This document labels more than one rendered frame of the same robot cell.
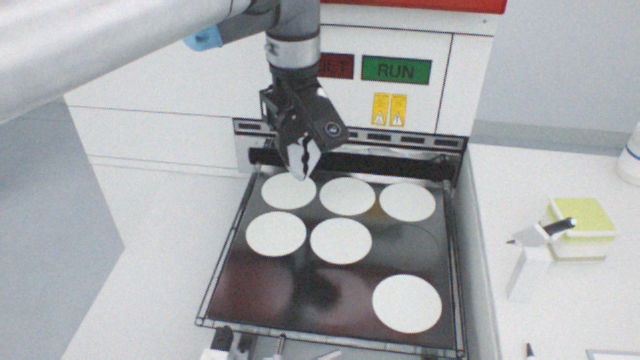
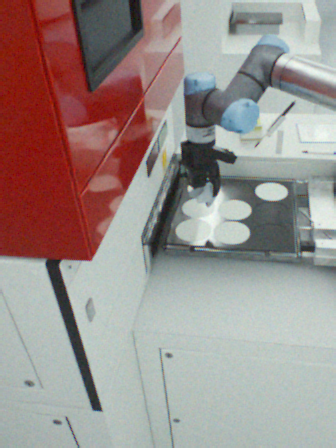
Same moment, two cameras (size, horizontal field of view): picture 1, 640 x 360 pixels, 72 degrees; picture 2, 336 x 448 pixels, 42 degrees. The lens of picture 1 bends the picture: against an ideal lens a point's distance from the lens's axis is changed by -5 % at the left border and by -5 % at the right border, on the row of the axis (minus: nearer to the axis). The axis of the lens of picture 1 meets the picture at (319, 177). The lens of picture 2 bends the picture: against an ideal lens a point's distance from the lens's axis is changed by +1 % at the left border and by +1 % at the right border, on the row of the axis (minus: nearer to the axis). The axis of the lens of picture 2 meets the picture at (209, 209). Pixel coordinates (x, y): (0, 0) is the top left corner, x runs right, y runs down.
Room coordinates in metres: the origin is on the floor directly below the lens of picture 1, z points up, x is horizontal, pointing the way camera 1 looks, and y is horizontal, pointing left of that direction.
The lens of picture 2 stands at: (0.59, 1.00, 1.66)
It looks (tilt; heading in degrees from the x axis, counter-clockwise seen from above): 36 degrees down; 270
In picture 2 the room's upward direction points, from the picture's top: 1 degrees counter-clockwise
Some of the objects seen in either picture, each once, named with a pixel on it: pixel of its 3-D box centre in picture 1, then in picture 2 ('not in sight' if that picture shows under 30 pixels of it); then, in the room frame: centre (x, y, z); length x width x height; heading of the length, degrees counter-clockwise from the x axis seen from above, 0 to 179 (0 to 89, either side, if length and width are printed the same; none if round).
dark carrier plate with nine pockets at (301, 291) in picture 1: (340, 240); (234, 210); (0.51, -0.04, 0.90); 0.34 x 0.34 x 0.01; 82
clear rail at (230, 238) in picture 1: (233, 230); (230, 250); (0.53, 0.14, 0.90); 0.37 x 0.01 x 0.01; 172
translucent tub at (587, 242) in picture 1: (575, 230); (250, 129); (0.43, -0.36, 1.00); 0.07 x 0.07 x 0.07; 1
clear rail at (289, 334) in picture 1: (326, 339); (296, 214); (0.33, -0.01, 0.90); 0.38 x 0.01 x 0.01; 82
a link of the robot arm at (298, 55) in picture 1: (291, 47); (201, 130); (0.60, 0.04, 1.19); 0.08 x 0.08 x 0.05
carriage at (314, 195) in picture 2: not in sight; (324, 220); (0.24, -0.02, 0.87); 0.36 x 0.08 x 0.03; 82
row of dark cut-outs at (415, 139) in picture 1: (346, 133); (160, 192); (0.72, -0.05, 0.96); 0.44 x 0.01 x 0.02; 82
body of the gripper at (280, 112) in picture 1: (292, 95); (199, 160); (0.61, 0.04, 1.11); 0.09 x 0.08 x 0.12; 33
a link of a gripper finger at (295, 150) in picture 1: (287, 155); (205, 197); (0.59, 0.05, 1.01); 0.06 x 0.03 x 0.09; 33
